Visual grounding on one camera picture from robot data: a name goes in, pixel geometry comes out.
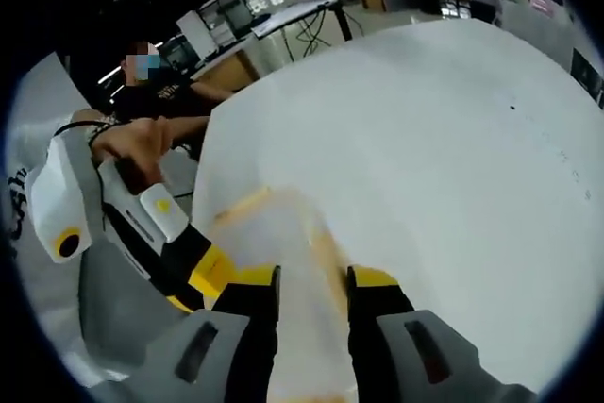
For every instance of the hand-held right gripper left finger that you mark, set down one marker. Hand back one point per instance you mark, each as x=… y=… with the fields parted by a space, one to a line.
x=236 y=351

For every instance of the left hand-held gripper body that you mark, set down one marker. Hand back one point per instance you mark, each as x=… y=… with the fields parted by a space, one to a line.
x=56 y=195

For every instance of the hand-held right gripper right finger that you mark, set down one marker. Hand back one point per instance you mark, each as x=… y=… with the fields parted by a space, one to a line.
x=406 y=356

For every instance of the white desk with black legs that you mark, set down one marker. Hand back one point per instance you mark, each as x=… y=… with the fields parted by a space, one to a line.
x=292 y=13

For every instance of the person's white printed shirt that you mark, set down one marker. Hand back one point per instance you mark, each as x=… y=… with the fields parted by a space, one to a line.
x=19 y=195

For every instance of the person's left hand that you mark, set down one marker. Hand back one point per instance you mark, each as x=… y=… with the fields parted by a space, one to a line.
x=132 y=146

